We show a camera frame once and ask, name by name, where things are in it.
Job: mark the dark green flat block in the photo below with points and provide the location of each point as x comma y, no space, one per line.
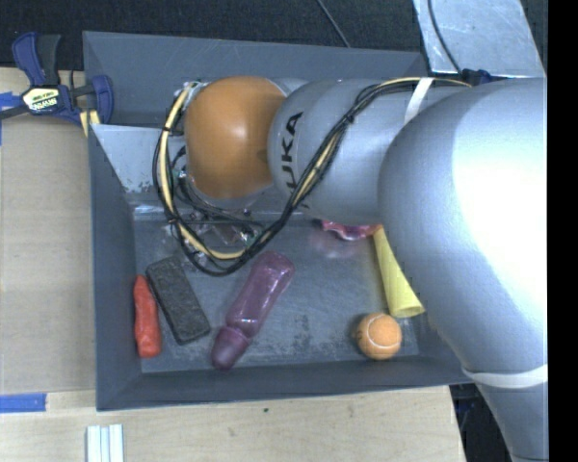
178,299

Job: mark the pale wood board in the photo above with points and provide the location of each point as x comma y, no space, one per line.
43,258

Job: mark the red-orange toy carrot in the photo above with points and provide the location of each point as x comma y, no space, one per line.
146,320

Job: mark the yellow cone cup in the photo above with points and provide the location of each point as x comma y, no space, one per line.
395,282

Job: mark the grey metal bin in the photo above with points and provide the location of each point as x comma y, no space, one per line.
318,306

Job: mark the purple plastic bottle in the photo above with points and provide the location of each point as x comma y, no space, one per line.
255,301

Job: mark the orange ball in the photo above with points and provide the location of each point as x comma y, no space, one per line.
379,336

